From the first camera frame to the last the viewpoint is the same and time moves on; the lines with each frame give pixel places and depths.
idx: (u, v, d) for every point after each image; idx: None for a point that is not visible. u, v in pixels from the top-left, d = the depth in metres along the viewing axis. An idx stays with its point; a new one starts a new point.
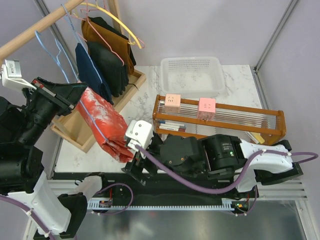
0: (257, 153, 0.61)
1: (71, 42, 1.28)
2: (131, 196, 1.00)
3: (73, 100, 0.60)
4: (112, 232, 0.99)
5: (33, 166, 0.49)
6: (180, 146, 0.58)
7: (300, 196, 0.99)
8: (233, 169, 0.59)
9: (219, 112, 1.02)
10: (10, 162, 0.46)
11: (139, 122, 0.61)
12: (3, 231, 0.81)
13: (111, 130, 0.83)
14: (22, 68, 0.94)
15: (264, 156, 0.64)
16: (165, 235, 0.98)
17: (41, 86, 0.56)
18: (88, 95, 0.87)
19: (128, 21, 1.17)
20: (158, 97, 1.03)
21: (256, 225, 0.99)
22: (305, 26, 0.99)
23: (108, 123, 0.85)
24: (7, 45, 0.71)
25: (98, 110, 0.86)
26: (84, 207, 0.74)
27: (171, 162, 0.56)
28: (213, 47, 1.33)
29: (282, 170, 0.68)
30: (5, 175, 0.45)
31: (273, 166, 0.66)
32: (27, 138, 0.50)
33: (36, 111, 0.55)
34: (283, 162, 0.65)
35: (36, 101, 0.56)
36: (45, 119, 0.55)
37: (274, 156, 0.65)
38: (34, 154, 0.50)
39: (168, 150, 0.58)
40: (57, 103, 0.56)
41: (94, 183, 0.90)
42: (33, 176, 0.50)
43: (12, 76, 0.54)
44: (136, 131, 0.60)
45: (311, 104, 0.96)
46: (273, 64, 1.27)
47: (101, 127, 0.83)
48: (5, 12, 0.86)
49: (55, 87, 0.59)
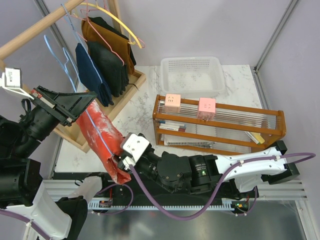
0: (234, 165, 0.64)
1: (71, 42, 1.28)
2: (131, 196, 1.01)
3: (76, 112, 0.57)
4: (112, 233, 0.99)
5: (32, 179, 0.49)
6: (176, 164, 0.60)
7: (301, 196, 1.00)
8: (209, 185, 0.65)
9: (220, 112, 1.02)
10: (8, 175, 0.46)
11: (138, 138, 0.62)
12: (3, 231, 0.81)
13: (117, 145, 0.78)
14: (22, 68, 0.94)
15: (244, 166, 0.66)
16: (165, 236, 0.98)
17: (39, 96, 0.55)
18: (94, 106, 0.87)
19: (128, 21, 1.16)
20: (158, 97, 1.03)
21: (256, 225, 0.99)
22: (305, 26, 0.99)
23: (114, 136, 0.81)
24: (8, 46, 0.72)
25: (104, 122, 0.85)
26: (85, 208, 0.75)
27: (167, 178, 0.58)
28: (213, 47, 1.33)
29: (278, 173, 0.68)
30: (2, 189, 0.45)
31: (262, 171, 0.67)
32: (21, 151, 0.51)
33: (33, 123, 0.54)
34: (272, 166, 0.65)
35: (34, 112, 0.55)
36: (42, 131, 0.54)
37: (260, 162, 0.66)
38: (32, 168, 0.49)
39: (164, 166, 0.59)
40: (54, 115, 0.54)
41: (93, 184, 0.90)
42: (32, 189, 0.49)
43: (10, 85, 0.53)
44: (133, 146, 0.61)
45: (311, 104, 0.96)
46: (273, 64, 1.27)
47: (107, 139, 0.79)
48: (5, 12, 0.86)
49: (57, 97, 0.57)
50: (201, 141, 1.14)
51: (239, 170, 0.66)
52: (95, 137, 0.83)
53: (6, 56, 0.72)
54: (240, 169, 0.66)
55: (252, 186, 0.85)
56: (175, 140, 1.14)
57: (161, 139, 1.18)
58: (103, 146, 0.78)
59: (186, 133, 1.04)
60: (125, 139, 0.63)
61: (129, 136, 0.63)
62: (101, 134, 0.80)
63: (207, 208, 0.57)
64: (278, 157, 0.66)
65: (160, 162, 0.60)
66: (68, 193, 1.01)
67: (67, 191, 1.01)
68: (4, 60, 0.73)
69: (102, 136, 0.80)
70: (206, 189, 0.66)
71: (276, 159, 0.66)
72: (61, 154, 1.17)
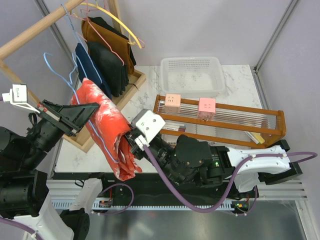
0: (247, 159, 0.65)
1: (71, 42, 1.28)
2: (131, 196, 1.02)
3: (80, 122, 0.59)
4: (112, 233, 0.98)
5: (39, 190, 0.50)
6: (197, 149, 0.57)
7: (301, 196, 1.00)
8: (220, 179, 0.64)
9: (219, 112, 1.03)
10: (17, 186, 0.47)
11: (154, 117, 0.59)
12: (3, 231, 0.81)
13: (121, 125, 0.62)
14: (21, 68, 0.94)
15: (255, 161, 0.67)
16: (165, 235, 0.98)
17: (45, 110, 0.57)
18: (94, 91, 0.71)
19: (128, 21, 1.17)
20: (158, 97, 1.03)
21: (257, 225, 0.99)
22: (305, 25, 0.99)
23: (117, 118, 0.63)
24: (8, 46, 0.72)
25: (105, 104, 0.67)
26: (87, 222, 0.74)
27: (188, 164, 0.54)
28: (213, 47, 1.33)
29: (281, 171, 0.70)
30: (11, 200, 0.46)
31: (269, 168, 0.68)
32: (29, 163, 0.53)
33: (40, 135, 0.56)
34: (279, 163, 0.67)
35: (41, 124, 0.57)
36: (48, 142, 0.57)
37: (269, 159, 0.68)
38: (40, 179, 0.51)
39: (184, 150, 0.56)
40: (59, 127, 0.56)
41: (94, 189, 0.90)
42: (39, 200, 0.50)
43: (17, 101, 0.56)
44: (148, 125, 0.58)
45: (311, 104, 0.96)
46: (273, 64, 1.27)
47: (109, 124, 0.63)
48: (6, 11, 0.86)
49: (60, 110, 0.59)
50: None
51: (251, 165, 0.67)
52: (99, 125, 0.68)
53: (6, 56, 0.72)
54: (252, 164, 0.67)
55: (252, 186, 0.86)
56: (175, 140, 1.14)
57: None
58: (107, 135, 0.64)
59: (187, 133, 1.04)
60: (140, 116, 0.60)
61: (145, 112, 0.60)
62: (102, 120, 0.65)
63: (215, 208, 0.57)
64: (284, 155, 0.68)
65: (180, 145, 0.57)
66: (68, 193, 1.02)
67: (68, 191, 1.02)
68: (4, 61, 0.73)
69: (103, 123, 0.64)
70: (218, 183, 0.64)
71: (282, 157, 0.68)
72: (61, 155, 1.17)
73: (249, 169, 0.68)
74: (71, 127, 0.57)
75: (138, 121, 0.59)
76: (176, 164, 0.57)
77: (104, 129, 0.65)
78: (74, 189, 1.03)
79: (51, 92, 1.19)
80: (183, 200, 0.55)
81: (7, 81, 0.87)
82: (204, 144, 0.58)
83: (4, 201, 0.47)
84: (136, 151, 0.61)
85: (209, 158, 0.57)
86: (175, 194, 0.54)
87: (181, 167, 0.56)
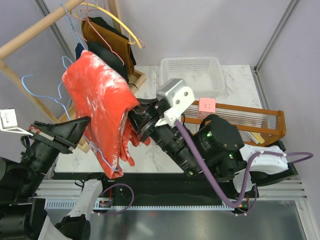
0: (255, 155, 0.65)
1: (71, 42, 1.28)
2: (131, 196, 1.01)
3: (74, 138, 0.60)
4: (112, 233, 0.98)
5: (36, 218, 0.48)
6: (231, 132, 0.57)
7: (300, 196, 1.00)
8: (233, 172, 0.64)
9: (220, 112, 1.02)
10: (14, 216, 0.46)
11: (185, 90, 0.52)
12: None
13: (127, 96, 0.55)
14: (21, 68, 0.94)
15: (260, 157, 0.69)
16: (165, 236, 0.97)
17: (38, 131, 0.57)
18: (95, 61, 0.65)
19: (128, 21, 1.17)
20: None
21: (256, 225, 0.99)
22: (305, 26, 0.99)
23: (122, 90, 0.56)
24: (8, 46, 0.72)
25: (107, 75, 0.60)
26: (88, 230, 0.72)
27: (226, 145, 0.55)
28: (213, 47, 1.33)
29: (279, 171, 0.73)
30: (7, 230, 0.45)
31: (269, 167, 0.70)
32: (28, 188, 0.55)
33: (35, 158, 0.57)
34: (280, 162, 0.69)
35: (35, 147, 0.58)
36: (44, 164, 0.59)
37: (271, 158, 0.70)
38: (37, 206, 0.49)
39: (220, 132, 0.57)
40: (55, 146, 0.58)
41: (94, 191, 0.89)
42: (37, 228, 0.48)
43: (7, 126, 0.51)
44: (178, 99, 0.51)
45: (311, 104, 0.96)
46: (273, 65, 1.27)
47: (113, 95, 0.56)
48: (6, 11, 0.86)
49: (53, 129, 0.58)
50: None
51: (258, 161, 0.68)
52: (99, 100, 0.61)
53: (6, 56, 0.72)
54: (259, 160, 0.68)
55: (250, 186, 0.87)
56: None
57: None
58: (109, 111, 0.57)
59: None
60: (169, 86, 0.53)
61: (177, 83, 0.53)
62: (105, 94, 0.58)
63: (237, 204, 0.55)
64: (284, 154, 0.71)
65: (215, 126, 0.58)
66: (68, 193, 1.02)
67: (68, 191, 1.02)
68: (3, 61, 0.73)
69: (106, 97, 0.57)
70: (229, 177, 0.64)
71: (282, 157, 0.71)
72: (61, 155, 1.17)
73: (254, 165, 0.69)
74: (68, 145, 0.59)
75: (169, 91, 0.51)
76: (207, 146, 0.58)
77: (105, 104, 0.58)
78: (75, 189, 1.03)
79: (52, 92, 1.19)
80: (212, 184, 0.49)
81: (6, 81, 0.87)
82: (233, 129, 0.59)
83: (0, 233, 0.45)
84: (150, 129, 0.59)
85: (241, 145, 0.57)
86: (206, 174, 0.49)
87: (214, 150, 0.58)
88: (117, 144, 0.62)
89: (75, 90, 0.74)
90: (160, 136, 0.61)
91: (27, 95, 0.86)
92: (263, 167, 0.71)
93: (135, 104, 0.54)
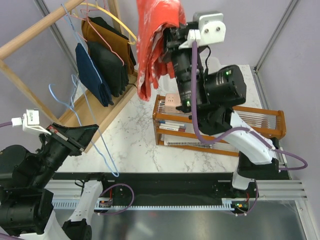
0: (244, 128, 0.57)
1: (71, 42, 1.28)
2: (131, 196, 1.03)
3: (84, 142, 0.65)
4: (112, 233, 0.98)
5: (45, 208, 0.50)
6: (241, 84, 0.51)
7: (300, 196, 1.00)
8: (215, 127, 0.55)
9: None
10: (24, 205, 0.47)
11: (219, 26, 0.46)
12: None
13: (173, 12, 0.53)
14: (21, 68, 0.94)
15: (249, 135, 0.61)
16: (165, 236, 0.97)
17: (55, 131, 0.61)
18: None
19: (129, 21, 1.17)
20: (158, 97, 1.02)
21: (256, 225, 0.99)
22: (304, 25, 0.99)
23: (171, 8, 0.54)
24: (8, 46, 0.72)
25: None
26: (89, 234, 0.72)
27: (236, 87, 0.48)
28: (213, 47, 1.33)
29: (261, 162, 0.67)
30: (17, 218, 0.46)
31: (253, 151, 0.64)
32: (39, 181, 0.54)
33: (49, 154, 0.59)
34: (265, 151, 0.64)
35: (50, 145, 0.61)
36: (57, 161, 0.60)
37: (258, 143, 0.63)
38: (46, 197, 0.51)
39: (238, 77, 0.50)
40: (68, 146, 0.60)
41: (94, 193, 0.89)
42: (44, 218, 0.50)
43: (32, 124, 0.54)
44: (206, 29, 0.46)
45: (311, 104, 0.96)
46: (273, 65, 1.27)
47: (160, 7, 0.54)
48: (6, 11, 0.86)
49: (68, 130, 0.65)
50: (201, 141, 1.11)
51: (244, 136, 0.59)
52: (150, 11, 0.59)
53: (6, 56, 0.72)
54: (246, 137, 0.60)
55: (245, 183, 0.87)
56: (173, 140, 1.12)
57: (161, 139, 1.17)
58: (151, 22, 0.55)
59: (187, 133, 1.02)
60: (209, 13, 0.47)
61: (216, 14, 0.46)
62: (156, 6, 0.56)
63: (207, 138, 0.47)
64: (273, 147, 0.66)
65: (237, 72, 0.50)
66: (68, 193, 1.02)
67: (68, 191, 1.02)
68: (3, 61, 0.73)
69: (156, 7, 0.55)
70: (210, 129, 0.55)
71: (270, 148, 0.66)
72: None
73: (237, 140, 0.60)
74: (79, 146, 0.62)
75: (204, 16, 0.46)
76: (218, 82, 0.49)
77: (151, 15, 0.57)
78: (75, 189, 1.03)
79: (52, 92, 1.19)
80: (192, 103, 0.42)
81: (6, 81, 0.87)
82: (244, 86, 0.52)
83: (10, 220, 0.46)
84: (173, 47, 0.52)
85: (243, 100, 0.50)
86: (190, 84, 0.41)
87: (221, 89, 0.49)
88: (145, 59, 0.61)
89: (142, 6, 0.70)
90: (176, 61, 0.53)
91: (28, 95, 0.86)
92: (245, 146, 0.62)
93: (175, 24, 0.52)
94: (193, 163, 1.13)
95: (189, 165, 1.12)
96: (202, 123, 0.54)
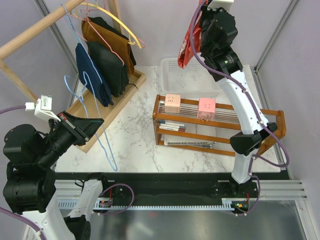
0: (240, 84, 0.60)
1: (71, 42, 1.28)
2: (131, 196, 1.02)
3: (89, 133, 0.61)
4: (112, 233, 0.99)
5: (48, 186, 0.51)
6: (227, 22, 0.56)
7: (300, 196, 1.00)
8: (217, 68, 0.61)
9: (220, 112, 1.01)
10: (29, 182, 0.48)
11: None
12: (3, 232, 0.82)
13: None
14: (21, 68, 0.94)
15: (243, 96, 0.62)
16: (164, 235, 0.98)
17: (64, 118, 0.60)
18: None
19: (129, 21, 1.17)
20: (158, 97, 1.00)
21: (256, 225, 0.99)
22: (304, 25, 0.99)
23: None
24: (8, 45, 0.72)
25: None
26: (88, 230, 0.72)
27: (216, 20, 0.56)
28: None
29: (245, 131, 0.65)
30: (22, 193, 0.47)
31: (242, 113, 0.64)
32: (44, 162, 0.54)
33: (55, 139, 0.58)
34: (251, 119, 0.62)
35: (57, 131, 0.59)
36: (63, 147, 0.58)
37: (250, 109, 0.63)
38: (50, 176, 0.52)
39: (224, 17, 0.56)
40: (75, 135, 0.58)
41: (94, 192, 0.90)
42: (47, 196, 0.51)
43: (44, 108, 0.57)
44: None
45: (311, 104, 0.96)
46: (273, 65, 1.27)
47: None
48: (6, 11, 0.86)
49: (75, 120, 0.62)
50: (200, 141, 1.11)
51: (238, 92, 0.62)
52: None
53: (7, 56, 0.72)
54: (240, 94, 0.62)
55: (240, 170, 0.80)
56: (173, 140, 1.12)
57: (161, 139, 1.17)
58: None
59: (187, 133, 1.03)
60: None
61: None
62: None
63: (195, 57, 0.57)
64: (262, 122, 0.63)
65: (224, 15, 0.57)
66: (68, 193, 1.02)
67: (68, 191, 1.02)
68: (3, 61, 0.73)
69: None
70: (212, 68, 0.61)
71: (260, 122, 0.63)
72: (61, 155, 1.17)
73: (231, 92, 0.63)
74: (84, 136, 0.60)
75: None
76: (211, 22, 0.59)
77: None
78: (75, 189, 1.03)
79: (52, 92, 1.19)
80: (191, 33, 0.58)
81: (7, 81, 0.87)
82: (234, 29, 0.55)
83: (15, 194, 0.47)
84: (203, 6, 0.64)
85: (225, 35, 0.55)
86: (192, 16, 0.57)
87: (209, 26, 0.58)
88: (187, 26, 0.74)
89: None
90: None
91: (28, 95, 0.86)
92: (235, 101, 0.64)
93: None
94: (193, 163, 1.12)
95: (189, 165, 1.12)
96: (206, 60, 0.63)
